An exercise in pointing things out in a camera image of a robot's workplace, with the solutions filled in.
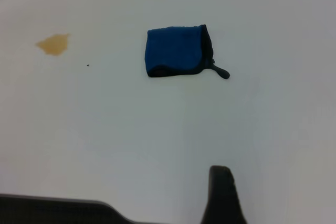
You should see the blue cloth with black trim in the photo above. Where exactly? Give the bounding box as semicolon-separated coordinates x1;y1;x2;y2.
143;24;231;80

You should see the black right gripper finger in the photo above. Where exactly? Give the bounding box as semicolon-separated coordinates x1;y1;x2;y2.
199;165;248;224

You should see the brown coffee spill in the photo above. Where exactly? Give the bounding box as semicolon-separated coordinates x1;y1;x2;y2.
35;33;71;57

